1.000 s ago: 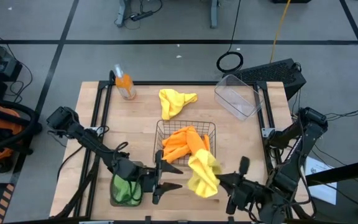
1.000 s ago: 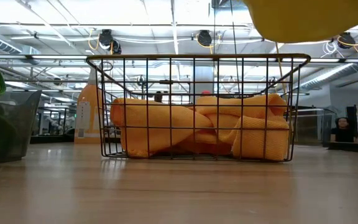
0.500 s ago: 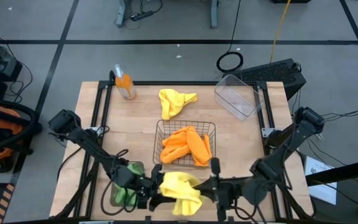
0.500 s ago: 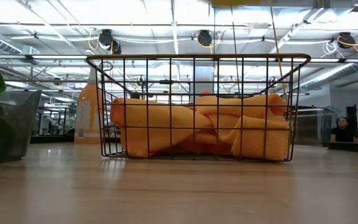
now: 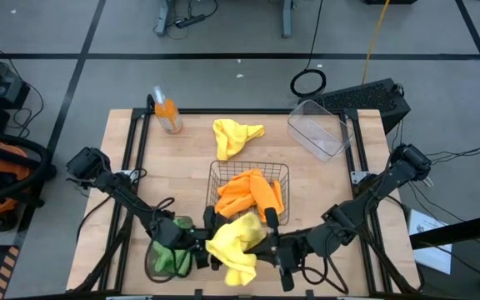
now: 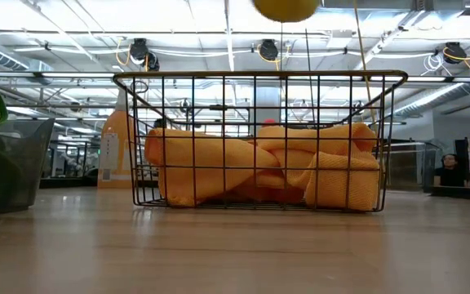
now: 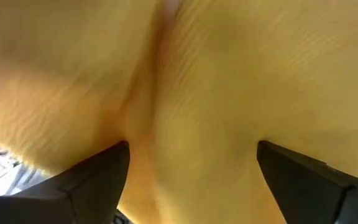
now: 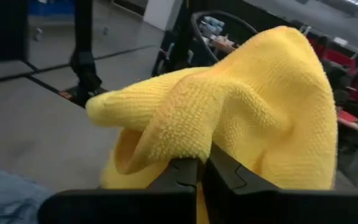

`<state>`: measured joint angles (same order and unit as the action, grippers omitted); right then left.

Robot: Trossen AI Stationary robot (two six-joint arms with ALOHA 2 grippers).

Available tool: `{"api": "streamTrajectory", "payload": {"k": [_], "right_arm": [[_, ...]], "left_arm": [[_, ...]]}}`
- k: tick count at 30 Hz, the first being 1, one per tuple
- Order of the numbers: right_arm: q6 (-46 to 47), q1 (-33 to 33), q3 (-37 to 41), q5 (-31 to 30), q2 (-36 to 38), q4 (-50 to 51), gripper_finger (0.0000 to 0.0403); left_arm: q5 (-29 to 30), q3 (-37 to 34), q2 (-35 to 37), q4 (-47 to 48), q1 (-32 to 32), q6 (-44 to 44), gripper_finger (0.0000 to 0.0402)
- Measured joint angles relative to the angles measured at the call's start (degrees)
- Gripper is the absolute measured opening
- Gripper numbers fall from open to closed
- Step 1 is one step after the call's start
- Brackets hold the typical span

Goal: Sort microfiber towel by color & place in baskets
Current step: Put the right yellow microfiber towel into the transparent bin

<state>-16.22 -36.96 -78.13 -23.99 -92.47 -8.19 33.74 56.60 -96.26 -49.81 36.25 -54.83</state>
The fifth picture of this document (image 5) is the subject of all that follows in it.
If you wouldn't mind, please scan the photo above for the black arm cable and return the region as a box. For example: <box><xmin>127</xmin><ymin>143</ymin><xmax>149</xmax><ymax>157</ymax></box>
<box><xmin>299</xmin><ymin>252</ymin><xmax>350</xmax><ymax>296</ymax></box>
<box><xmin>142</xmin><ymin>197</ymin><xmax>196</xmax><ymax>285</ymax></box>

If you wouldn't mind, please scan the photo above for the silver mounting bracket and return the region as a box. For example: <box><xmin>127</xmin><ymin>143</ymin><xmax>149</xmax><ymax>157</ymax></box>
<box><xmin>349</xmin><ymin>170</ymin><xmax>370</xmax><ymax>186</ymax></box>
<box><xmin>118</xmin><ymin>167</ymin><xmax>138</xmax><ymax>183</ymax></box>

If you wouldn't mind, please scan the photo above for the orange spray bottle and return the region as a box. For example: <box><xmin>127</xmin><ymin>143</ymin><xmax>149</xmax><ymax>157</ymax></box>
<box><xmin>152</xmin><ymin>85</ymin><xmax>184</xmax><ymax>135</ymax></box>

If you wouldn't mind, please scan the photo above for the black hanging cable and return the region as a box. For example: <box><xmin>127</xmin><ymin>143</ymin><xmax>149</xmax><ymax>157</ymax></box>
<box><xmin>289</xmin><ymin>0</ymin><xmax>328</xmax><ymax>99</ymax></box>

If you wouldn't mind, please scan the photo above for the green microfiber towel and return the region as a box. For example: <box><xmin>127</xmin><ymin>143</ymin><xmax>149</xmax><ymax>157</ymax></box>
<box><xmin>147</xmin><ymin>216</ymin><xmax>195</xmax><ymax>278</ymax></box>

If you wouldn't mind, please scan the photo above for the yellow hanging cable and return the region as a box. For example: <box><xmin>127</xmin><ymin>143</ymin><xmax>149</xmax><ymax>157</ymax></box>
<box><xmin>361</xmin><ymin>0</ymin><xmax>392</xmax><ymax>85</ymax></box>

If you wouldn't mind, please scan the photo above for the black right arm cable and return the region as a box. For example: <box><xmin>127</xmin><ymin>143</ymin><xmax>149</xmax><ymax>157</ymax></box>
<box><xmin>299</xmin><ymin>252</ymin><xmax>350</xmax><ymax>296</ymax></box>

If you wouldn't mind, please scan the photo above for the black power strip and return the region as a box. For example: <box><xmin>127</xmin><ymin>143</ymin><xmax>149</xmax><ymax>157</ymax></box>
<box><xmin>174</xmin><ymin>13</ymin><xmax>207</xmax><ymax>30</ymax></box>

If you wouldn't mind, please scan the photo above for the white paper sheet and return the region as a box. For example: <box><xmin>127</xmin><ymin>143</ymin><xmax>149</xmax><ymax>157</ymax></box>
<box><xmin>407</xmin><ymin>207</ymin><xmax>454</xmax><ymax>277</ymax></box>

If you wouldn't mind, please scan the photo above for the black diagonal bar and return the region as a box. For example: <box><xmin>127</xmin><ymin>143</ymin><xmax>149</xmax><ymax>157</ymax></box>
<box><xmin>408</xmin><ymin>211</ymin><xmax>480</xmax><ymax>251</ymax></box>

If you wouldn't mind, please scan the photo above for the orange black shop vacuum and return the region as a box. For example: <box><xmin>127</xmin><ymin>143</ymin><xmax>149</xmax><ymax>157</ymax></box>
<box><xmin>0</xmin><ymin>131</ymin><xmax>58</xmax><ymax>233</ymax></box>

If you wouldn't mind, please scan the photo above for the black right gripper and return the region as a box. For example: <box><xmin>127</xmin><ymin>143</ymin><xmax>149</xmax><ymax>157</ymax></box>
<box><xmin>244</xmin><ymin>207</ymin><xmax>314</xmax><ymax>293</ymax></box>

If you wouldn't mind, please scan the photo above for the black table frame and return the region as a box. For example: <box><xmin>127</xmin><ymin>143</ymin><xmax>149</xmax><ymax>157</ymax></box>
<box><xmin>72</xmin><ymin>107</ymin><xmax>427</xmax><ymax>295</ymax></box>

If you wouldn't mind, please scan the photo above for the yellow microfiber towel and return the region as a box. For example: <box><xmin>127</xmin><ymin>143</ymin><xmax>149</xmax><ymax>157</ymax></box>
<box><xmin>212</xmin><ymin>118</ymin><xmax>266</xmax><ymax>162</ymax></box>
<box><xmin>205</xmin><ymin>211</ymin><xmax>268</xmax><ymax>288</ymax></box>

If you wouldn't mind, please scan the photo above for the grey table leg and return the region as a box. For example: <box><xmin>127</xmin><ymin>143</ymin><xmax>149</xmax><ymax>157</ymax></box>
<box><xmin>281</xmin><ymin>0</ymin><xmax>298</xmax><ymax>40</ymax></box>
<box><xmin>153</xmin><ymin>0</ymin><xmax>177</xmax><ymax>38</ymax></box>

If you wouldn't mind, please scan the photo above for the black wire basket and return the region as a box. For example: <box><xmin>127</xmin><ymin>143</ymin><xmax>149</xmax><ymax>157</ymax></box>
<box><xmin>205</xmin><ymin>160</ymin><xmax>291</xmax><ymax>228</ymax></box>

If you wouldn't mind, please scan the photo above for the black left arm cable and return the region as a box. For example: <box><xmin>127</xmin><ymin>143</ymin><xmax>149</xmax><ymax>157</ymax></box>
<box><xmin>142</xmin><ymin>197</ymin><xmax>196</xmax><ymax>285</ymax></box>

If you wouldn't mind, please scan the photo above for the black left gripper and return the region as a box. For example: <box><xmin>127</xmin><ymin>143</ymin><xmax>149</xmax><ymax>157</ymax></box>
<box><xmin>180</xmin><ymin>205</ymin><xmax>229</xmax><ymax>273</ymax></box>

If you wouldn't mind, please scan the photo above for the orange microfiber towel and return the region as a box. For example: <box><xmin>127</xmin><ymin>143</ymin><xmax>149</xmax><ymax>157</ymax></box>
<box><xmin>247</xmin><ymin>168</ymin><xmax>286</xmax><ymax>224</ymax></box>
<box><xmin>213</xmin><ymin>168</ymin><xmax>262</xmax><ymax>220</ymax></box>

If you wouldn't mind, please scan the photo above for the black vacuum hose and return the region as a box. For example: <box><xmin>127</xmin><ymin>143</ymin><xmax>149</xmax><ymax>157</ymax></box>
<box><xmin>0</xmin><ymin>132</ymin><xmax>53</xmax><ymax>206</ymax></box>

